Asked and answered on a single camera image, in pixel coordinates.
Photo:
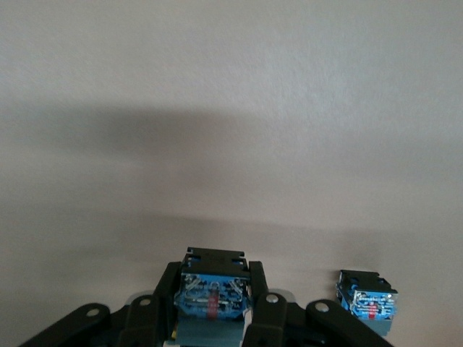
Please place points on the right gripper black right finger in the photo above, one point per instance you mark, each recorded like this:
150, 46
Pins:
278, 321

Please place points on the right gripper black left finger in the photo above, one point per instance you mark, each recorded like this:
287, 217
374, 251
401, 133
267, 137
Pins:
144, 321

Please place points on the red push button switch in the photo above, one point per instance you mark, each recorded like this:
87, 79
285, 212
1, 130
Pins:
213, 292

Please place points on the yellow push button switch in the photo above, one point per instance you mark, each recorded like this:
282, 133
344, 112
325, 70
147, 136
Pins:
369, 303

